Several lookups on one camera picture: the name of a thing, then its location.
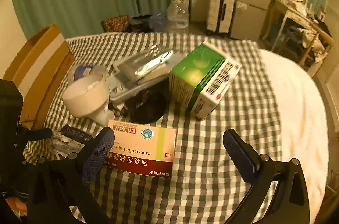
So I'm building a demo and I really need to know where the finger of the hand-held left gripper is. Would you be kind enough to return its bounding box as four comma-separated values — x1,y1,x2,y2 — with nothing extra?
60,125,94,143
21,128,53,142

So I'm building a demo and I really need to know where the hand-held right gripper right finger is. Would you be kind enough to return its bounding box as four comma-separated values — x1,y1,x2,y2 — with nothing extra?
222,129,310,224

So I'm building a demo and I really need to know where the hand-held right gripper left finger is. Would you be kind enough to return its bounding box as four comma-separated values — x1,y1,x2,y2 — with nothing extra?
26,127,115,224

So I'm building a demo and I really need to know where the white tape roll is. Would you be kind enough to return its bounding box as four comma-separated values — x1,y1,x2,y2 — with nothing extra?
62,72,110,118

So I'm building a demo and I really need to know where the dark bead bracelet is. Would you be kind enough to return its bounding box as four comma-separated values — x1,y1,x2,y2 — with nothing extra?
108,103,129,117

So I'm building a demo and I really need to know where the small yellow box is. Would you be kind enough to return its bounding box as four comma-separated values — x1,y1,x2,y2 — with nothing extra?
102,119,177,179

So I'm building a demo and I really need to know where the brown cardboard box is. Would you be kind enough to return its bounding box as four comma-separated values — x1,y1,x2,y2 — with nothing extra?
3,23,75,132

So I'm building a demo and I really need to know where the soft tissue pack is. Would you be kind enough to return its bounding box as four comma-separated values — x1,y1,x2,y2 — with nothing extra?
109,69,171,104

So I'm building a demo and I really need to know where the green medicine box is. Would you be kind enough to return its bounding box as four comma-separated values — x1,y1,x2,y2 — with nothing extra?
169,40,242,122

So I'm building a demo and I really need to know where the clear plastic bag item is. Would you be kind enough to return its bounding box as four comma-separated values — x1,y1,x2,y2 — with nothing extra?
113,44,183,81

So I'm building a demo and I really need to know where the person's left hand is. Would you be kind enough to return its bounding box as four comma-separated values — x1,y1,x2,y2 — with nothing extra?
5,196,28,217

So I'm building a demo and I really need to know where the grey checked blanket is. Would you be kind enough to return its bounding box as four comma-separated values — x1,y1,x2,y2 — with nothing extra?
22,32,282,224

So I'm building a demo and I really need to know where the black round object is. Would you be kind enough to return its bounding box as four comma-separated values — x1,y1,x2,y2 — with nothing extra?
126,85,170,124

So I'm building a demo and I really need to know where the brown patterned bag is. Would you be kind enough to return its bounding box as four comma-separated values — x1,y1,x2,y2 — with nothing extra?
102,15,130,33

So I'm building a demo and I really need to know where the pile of black clothes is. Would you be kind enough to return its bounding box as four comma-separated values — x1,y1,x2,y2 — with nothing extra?
128,15,154,32

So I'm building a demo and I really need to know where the beige garment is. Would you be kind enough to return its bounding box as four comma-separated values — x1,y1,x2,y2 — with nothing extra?
302,28,327,55

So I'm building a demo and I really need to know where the silver mini fridge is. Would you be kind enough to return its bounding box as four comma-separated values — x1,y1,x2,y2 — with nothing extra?
230,0,278,41

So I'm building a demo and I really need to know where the white suitcase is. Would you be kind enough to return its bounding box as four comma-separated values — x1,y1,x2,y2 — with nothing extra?
206,0,237,37

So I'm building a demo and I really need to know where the dark cloth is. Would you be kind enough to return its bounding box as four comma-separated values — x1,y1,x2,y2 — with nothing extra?
315,19,332,36

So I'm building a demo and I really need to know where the white dressing table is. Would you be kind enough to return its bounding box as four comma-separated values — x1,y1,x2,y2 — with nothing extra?
261,0,335,67

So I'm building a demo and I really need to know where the large clear water jug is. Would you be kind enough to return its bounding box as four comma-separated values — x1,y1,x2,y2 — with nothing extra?
166,0,190,32

